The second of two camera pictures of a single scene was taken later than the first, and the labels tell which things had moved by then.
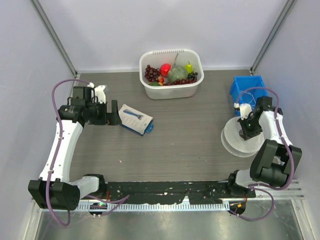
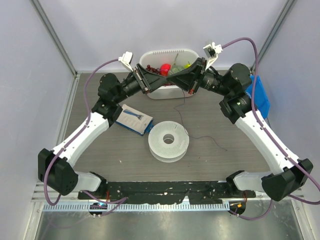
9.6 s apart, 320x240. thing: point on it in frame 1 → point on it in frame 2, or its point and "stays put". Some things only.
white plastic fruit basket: (155, 58) stays put
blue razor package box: (136, 121) stays put
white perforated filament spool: (233, 140) → (168, 153)
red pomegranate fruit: (164, 69) stays put
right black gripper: (247, 133) → (190, 79)
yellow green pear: (188, 67) stays put
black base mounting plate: (197, 193) stays put
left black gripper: (111, 119) → (152, 80)
